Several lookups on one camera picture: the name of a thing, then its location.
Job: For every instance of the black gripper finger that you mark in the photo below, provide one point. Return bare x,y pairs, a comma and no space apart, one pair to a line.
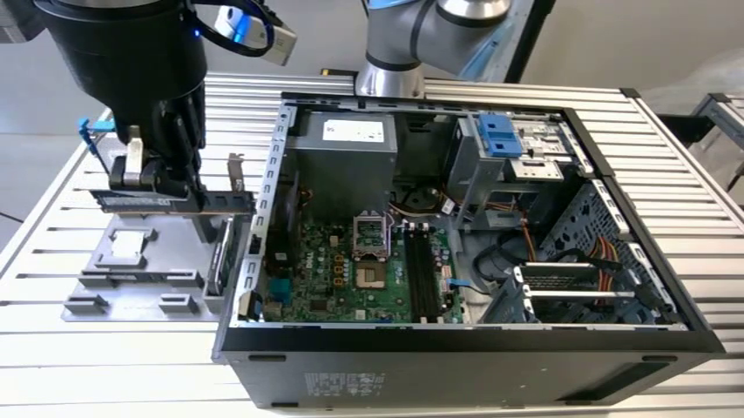
154,174
186,130

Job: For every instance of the RAM stick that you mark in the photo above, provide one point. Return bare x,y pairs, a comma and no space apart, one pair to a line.
226,202
146,277

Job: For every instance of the hard disk in blue carrier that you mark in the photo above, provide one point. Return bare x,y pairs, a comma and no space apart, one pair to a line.
99,126

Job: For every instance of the silver CPU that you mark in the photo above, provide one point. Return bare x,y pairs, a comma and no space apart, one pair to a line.
127,244

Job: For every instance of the grey parts rack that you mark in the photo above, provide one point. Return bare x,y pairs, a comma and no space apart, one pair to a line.
174,248

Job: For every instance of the small yellow black connector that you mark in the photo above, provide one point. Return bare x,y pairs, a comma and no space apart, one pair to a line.
325,71

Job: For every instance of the grey power supply unit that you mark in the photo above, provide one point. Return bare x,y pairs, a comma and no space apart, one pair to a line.
344,183

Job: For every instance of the green motherboard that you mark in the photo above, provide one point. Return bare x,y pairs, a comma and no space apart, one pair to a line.
317,283

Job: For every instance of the black round fan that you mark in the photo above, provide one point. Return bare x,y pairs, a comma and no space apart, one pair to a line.
416,201

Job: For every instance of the CPU socket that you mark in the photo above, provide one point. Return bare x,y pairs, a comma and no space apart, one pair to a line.
372,275

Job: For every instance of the blue plastic drive latch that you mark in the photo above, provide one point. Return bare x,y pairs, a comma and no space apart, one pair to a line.
500,139

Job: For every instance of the black PC case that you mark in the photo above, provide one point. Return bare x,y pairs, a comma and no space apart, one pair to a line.
406,379

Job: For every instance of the metal disk bay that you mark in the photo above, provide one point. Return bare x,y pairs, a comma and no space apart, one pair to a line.
576,294

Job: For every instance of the black metal post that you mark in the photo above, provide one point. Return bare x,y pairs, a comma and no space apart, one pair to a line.
531,39

